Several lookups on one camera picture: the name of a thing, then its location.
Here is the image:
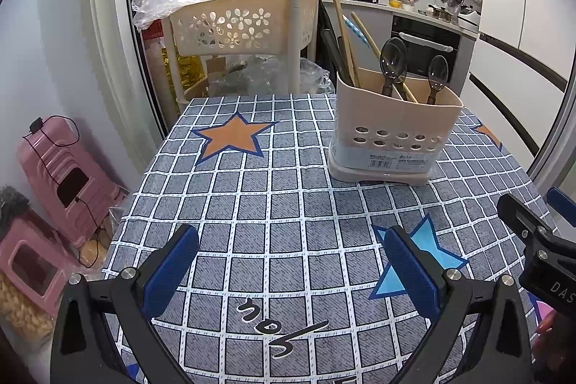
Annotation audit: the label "checked star-print tablecloth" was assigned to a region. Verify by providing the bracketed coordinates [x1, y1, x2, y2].
[101, 93, 563, 384]

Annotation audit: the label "white rice cooker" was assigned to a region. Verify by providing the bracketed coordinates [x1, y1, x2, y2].
[456, 4, 482, 27]

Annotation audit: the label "kitchen counter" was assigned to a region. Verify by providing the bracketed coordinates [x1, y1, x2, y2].
[319, 0, 480, 38]

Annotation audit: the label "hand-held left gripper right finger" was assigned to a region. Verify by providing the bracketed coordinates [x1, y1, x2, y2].
[384, 225, 538, 384]

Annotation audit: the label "black built-in oven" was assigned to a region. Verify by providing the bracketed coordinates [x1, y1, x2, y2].
[391, 15, 462, 97]

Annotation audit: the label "blue patterned chopstick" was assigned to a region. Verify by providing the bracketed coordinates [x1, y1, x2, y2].
[343, 16, 361, 70]

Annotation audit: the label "clear bag yellow snacks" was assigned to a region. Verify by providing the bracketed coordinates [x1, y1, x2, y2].
[0, 271, 55, 342]

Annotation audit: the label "sliding door frame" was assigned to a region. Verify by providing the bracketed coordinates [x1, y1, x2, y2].
[87, 0, 174, 137]
[526, 0, 576, 191]

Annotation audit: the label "beige flower-cutout basket rack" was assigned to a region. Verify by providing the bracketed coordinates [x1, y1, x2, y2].
[161, 0, 321, 106]

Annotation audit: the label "tall pink plastic stool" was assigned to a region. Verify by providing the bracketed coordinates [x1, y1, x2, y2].
[18, 117, 129, 247]

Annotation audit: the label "beige utensil holder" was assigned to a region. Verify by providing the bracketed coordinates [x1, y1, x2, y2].
[328, 67, 464, 187]

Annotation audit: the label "person's right hand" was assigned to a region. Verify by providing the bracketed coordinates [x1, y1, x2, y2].
[535, 319, 570, 360]

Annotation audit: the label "black cable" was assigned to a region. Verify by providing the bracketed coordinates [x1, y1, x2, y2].
[22, 115, 113, 268]

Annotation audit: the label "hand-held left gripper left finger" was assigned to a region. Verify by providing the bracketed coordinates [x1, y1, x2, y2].
[49, 223, 200, 384]

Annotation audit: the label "black chopstick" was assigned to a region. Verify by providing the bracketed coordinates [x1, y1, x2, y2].
[320, 31, 349, 81]

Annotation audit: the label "gold foil bag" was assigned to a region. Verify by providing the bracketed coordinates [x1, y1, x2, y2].
[164, 46, 208, 101]

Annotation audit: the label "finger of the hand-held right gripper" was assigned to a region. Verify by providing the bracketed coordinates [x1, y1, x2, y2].
[546, 187, 576, 228]
[497, 194, 563, 247]

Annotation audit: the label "small pink plastic stool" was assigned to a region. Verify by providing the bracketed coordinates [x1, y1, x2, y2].
[0, 215, 75, 315]

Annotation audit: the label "dark mesh bag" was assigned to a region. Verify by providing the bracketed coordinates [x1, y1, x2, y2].
[0, 185, 30, 227]

